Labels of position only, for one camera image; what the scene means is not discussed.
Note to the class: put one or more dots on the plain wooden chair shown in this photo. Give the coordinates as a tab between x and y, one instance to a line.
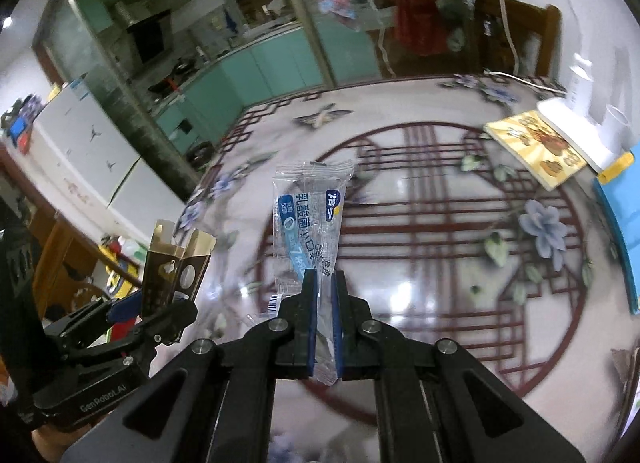
530	28

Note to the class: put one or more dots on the floral tablecloth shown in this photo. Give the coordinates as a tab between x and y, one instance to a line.
450	243

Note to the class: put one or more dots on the green detergent jug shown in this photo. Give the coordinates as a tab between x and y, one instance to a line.
134	248

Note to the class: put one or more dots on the white flat box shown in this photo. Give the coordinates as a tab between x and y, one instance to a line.
570	128

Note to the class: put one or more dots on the small gold black box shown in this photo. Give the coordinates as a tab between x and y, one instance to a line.
160	273

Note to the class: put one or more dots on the person's left hand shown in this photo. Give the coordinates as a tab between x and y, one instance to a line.
52	445

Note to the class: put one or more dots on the teal kitchen cabinets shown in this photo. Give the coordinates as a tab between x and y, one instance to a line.
225	88

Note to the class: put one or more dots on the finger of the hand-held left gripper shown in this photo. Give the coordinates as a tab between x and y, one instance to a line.
125	305
172	318

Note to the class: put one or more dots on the blue tray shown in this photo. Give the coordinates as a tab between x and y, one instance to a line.
625	243

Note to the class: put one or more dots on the yellow block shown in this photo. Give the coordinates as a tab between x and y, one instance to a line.
617	168

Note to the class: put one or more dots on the white bottle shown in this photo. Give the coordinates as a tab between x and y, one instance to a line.
579	90

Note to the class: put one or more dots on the clear blue printed wrapper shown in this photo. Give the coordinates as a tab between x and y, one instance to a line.
310	223

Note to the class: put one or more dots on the yellow toy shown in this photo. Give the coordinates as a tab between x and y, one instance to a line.
120	268

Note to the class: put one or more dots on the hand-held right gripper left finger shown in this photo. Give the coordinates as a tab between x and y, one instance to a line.
311	323

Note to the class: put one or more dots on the green patterned bin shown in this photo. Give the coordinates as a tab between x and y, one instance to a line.
200	155

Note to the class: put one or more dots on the white cup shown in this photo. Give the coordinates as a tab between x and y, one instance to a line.
612	128

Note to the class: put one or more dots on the white refrigerator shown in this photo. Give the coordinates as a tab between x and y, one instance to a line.
100	153

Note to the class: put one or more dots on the black range hood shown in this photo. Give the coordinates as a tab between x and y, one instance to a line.
147	40

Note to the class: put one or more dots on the yellow patterned box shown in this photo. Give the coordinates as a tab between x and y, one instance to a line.
540	148

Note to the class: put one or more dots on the blue red boxes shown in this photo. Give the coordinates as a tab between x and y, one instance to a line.
17	128

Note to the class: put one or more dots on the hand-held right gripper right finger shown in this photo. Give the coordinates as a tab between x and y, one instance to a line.
339	333

